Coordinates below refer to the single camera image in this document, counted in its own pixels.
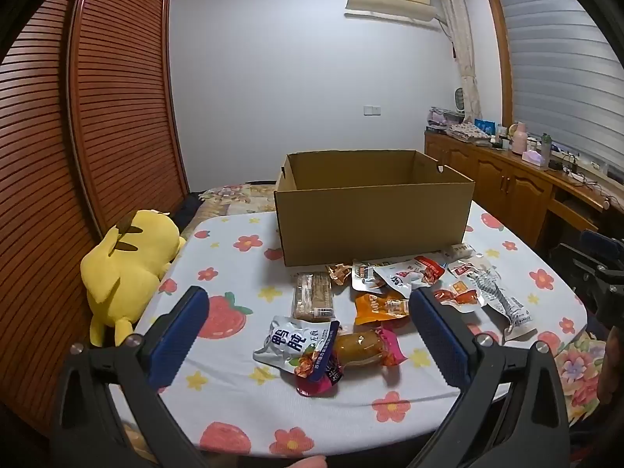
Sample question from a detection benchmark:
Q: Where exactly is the pink thermos bottle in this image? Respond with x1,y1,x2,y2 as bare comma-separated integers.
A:
510,121,530,155

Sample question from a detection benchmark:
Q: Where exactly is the folded patterned cloth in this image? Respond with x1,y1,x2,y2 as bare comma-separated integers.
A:
447,123,489,143

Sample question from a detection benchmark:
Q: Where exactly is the floral quilt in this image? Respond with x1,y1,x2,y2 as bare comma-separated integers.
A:
553,331,610,422

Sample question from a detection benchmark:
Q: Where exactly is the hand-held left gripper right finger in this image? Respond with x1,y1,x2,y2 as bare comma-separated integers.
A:
404,285,571,468

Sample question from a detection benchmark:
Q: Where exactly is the pink packet with yellow snack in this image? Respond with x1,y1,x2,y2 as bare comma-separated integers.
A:
296,326,408,397

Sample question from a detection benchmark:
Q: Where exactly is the clear packet of crackers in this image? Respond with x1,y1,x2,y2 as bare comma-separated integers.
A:
291,272,337,323

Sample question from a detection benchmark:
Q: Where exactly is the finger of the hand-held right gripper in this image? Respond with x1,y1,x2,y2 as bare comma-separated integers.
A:
580,230,621,252

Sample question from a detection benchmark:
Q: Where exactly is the pale patterned curtain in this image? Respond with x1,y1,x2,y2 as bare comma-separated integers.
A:
435,0,484,126

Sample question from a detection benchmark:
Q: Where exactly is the small copper foil wrapper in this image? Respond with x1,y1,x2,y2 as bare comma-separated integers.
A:
326,263,353,286

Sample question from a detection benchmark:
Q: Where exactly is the white snack packet red label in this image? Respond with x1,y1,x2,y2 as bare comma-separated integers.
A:
373,255,446,299

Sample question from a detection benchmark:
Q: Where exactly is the yellow plush toy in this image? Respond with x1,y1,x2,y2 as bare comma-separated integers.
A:
80,209,187,348

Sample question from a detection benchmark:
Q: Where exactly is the slatted wooden wardrobe door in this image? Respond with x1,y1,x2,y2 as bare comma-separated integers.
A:
0,0,105,437
67,0,192,242

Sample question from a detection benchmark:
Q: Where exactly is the patterned bed quilt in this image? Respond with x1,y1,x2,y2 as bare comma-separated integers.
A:
197,183,280,216

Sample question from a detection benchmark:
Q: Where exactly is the white orange snack packet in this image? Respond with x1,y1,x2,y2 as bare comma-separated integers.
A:
351,260,387,294

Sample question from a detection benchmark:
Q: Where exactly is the strawberry flower print tablecloth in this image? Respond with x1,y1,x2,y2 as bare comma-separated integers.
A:
105,204,588,460

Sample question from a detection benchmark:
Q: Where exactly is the grey striped long packet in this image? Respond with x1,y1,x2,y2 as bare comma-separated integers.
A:
467,262,536,343

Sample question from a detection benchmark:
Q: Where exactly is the dark cloth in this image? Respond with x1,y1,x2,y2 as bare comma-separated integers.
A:
173,191,208,232

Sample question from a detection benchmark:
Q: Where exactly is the grey striped window blind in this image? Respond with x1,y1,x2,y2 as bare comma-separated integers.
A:
497,0,624,174

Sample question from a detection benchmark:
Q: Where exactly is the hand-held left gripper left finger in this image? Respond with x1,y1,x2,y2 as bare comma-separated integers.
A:
51,285,210,468

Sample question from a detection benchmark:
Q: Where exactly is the cardboard box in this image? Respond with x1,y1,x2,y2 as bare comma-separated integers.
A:
274,150,476,268

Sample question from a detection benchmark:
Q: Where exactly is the small white wrapper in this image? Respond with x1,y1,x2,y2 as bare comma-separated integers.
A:
440,243,477,262

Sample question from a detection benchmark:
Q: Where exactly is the wooden cabinet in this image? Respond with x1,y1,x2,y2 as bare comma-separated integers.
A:
423,131,612,254

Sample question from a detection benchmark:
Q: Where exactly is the silver snack packet blue label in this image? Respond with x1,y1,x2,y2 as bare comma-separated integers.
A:
252,315,340,382

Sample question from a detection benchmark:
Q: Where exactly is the small white packet red patch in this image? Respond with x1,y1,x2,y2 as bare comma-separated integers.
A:
446,258,493,289

